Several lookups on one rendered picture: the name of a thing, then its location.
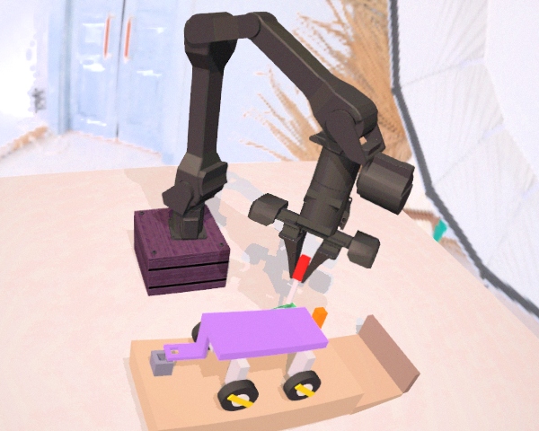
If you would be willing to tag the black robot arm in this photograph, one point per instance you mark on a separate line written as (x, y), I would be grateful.
(343, 112)

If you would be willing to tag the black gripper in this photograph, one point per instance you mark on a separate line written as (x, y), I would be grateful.
(320, 215)

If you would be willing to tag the purple trolley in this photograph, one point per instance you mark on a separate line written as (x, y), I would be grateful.
(239, 335)

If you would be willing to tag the red block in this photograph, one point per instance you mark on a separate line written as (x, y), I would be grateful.
(301, 268)

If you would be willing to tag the green tray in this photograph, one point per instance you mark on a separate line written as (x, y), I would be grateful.
(287, 306)

